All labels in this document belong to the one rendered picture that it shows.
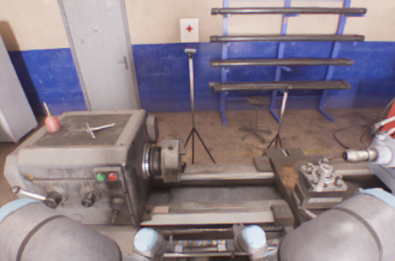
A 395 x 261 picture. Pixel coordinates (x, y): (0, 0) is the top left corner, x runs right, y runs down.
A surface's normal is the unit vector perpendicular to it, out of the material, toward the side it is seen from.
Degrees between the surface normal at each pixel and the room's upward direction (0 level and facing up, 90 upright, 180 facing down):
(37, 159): 45
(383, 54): 90
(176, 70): 90
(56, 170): 90
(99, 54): 90
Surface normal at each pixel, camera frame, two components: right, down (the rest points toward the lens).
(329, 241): -0.58, -0.53
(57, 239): 0.34, -0.72
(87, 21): 0.00, 0.50
